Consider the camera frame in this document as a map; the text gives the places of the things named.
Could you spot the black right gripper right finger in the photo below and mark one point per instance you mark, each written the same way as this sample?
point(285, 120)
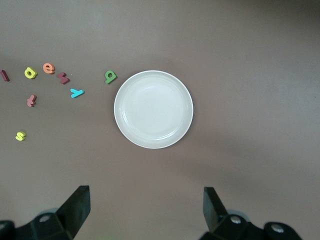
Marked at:
point(215, 212)

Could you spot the red letter l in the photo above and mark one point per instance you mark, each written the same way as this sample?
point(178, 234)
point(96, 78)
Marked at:
point(5, 75)

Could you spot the green letter g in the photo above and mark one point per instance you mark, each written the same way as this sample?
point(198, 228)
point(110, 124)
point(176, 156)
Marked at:
point(108, 80)

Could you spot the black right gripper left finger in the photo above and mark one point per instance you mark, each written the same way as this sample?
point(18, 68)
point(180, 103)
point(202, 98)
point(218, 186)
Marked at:
point(75, 212)

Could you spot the brown paper table cover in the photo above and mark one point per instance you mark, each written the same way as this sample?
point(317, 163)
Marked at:
point(250, 50)

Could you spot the salmon pink letter t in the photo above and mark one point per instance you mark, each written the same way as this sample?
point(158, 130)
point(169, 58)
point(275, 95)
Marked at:
point(31, 100)

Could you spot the yellow letter a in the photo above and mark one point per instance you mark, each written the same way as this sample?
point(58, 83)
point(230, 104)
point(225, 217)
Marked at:
point(26, 73)

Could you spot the teal letter y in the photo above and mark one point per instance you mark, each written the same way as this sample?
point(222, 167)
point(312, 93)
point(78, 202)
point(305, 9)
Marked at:
point(76, 93)

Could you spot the orange letter e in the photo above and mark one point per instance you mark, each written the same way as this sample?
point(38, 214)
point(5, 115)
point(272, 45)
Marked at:
point(45, 68)

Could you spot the yellow letter s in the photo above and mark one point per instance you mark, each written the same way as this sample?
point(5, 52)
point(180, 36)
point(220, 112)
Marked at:
point(20, 136)

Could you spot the beige round plate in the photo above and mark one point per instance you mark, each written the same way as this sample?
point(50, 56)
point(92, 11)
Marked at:
point(153, 110)

